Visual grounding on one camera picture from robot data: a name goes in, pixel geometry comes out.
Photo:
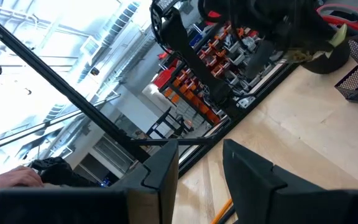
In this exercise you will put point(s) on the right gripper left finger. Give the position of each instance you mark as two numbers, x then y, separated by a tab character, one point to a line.
89	205

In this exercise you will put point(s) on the potted plant black pot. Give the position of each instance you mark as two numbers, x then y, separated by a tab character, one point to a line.
328	63

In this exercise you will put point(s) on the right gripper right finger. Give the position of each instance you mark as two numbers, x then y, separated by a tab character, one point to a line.
291	202

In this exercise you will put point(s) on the shelf with orange bins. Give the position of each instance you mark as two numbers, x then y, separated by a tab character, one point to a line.
194	93

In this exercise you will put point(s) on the person's hand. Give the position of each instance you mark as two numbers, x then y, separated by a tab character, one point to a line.
8	180

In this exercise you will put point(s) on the black diagonal frame strut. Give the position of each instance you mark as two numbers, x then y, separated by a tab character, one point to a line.
57	84

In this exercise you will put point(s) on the black marker pen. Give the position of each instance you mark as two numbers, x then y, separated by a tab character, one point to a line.
227	216

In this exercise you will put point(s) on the orange pencil red eraser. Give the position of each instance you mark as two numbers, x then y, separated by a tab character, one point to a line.
222	211

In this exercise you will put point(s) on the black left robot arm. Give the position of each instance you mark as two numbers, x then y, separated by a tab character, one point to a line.
197	62

